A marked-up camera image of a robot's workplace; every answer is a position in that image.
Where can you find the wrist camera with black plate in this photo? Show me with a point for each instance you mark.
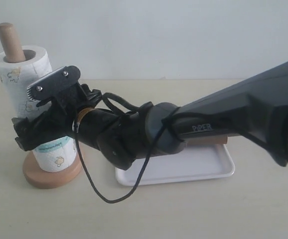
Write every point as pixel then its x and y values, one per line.
pixel 53 83

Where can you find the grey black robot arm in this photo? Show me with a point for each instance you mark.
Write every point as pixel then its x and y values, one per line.
pixel 255 108

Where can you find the white rectangular tray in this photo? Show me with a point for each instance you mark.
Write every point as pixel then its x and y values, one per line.
pixel 195 162

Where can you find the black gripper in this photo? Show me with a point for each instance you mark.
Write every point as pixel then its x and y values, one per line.
pixel 59 119

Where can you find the wooden paper towel holder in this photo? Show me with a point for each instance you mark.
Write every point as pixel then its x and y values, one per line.
pixel 34 175

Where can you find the brown cardboard tube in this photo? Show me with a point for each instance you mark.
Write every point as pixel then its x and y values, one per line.
pixel 209 140

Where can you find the patterned white paper towel roll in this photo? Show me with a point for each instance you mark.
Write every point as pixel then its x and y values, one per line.
pixel 53 156

